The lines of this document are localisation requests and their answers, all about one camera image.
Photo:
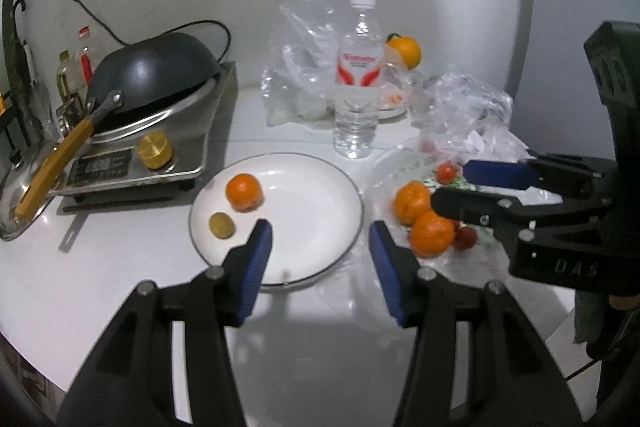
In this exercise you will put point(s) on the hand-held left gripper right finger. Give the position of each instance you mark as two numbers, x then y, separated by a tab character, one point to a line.
384	262

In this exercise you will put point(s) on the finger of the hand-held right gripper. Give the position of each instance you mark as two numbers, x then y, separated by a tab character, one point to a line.
495	173
465	204

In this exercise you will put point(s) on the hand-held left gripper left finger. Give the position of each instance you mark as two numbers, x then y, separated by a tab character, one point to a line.
257	257

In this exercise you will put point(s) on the red cherry tomato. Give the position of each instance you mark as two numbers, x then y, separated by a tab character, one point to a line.
466	238
446	172

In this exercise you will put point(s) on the green printed plastic bag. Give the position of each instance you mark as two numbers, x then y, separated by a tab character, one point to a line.
480	262

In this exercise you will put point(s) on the white round plate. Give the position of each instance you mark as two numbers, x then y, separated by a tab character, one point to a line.
300	207

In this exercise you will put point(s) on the small greenish round fruit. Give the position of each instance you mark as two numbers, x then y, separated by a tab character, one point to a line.
221	225

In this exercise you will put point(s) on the crumpled clear plastic bag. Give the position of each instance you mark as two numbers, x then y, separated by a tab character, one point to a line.
465	107

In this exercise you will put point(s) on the white dish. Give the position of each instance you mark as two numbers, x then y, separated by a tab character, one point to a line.
395	109

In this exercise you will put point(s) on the steel induction cooker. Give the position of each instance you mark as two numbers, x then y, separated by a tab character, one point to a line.
190	142

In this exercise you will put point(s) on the clear plastic water bottle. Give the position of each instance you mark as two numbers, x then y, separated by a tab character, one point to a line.
356	107

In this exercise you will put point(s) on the orange mandarin with leaf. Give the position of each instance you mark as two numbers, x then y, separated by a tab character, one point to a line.
404	52

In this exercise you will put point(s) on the steel pan lid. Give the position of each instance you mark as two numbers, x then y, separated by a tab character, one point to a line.
15	197

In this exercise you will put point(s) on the yellow oil bottle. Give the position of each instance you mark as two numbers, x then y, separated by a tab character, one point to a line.
67	79

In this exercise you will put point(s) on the red capped sauce bottle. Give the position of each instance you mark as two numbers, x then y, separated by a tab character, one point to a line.
86	57

